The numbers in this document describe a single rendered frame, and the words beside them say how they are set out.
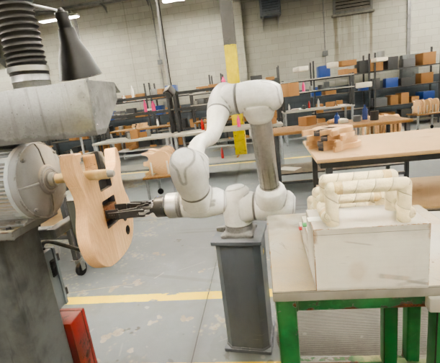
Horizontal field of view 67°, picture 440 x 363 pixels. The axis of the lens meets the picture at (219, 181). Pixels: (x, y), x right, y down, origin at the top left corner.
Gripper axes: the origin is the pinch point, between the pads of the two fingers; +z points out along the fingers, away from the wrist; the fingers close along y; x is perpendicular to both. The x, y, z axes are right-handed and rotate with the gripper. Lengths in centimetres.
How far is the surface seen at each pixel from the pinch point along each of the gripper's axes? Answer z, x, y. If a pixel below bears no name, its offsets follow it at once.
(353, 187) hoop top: -76, 8, -29
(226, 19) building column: -8, 227, 669
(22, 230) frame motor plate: 23.6, 0.7, -15.5
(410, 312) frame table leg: -111, -63, 24
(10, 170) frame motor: 18.6, 20.8, -20.1
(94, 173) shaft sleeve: -1.9, 15.5, -10.2
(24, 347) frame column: 34, -42, -16
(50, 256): 34.9, -19.2, 8.5
